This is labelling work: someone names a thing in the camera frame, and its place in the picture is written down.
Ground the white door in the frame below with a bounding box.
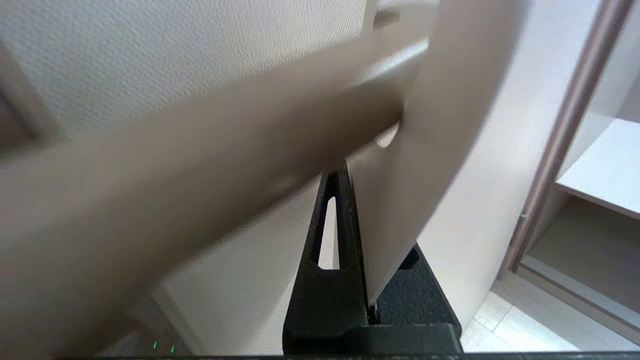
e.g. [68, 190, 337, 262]
[0, 0, 608, 357]

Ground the bronze door handle lever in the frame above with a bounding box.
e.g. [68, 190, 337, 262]
[0, 7, 441, 358]

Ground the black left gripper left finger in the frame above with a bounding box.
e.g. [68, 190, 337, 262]
[282, 160, 372, 355]

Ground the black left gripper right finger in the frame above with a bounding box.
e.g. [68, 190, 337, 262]
[372, 244, 464, 355]

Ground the blue and white door hanger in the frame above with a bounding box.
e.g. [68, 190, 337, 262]
[346, 0, 528, 307]

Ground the white shelf board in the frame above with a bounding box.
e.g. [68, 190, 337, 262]
[554, 117, 640, 221]

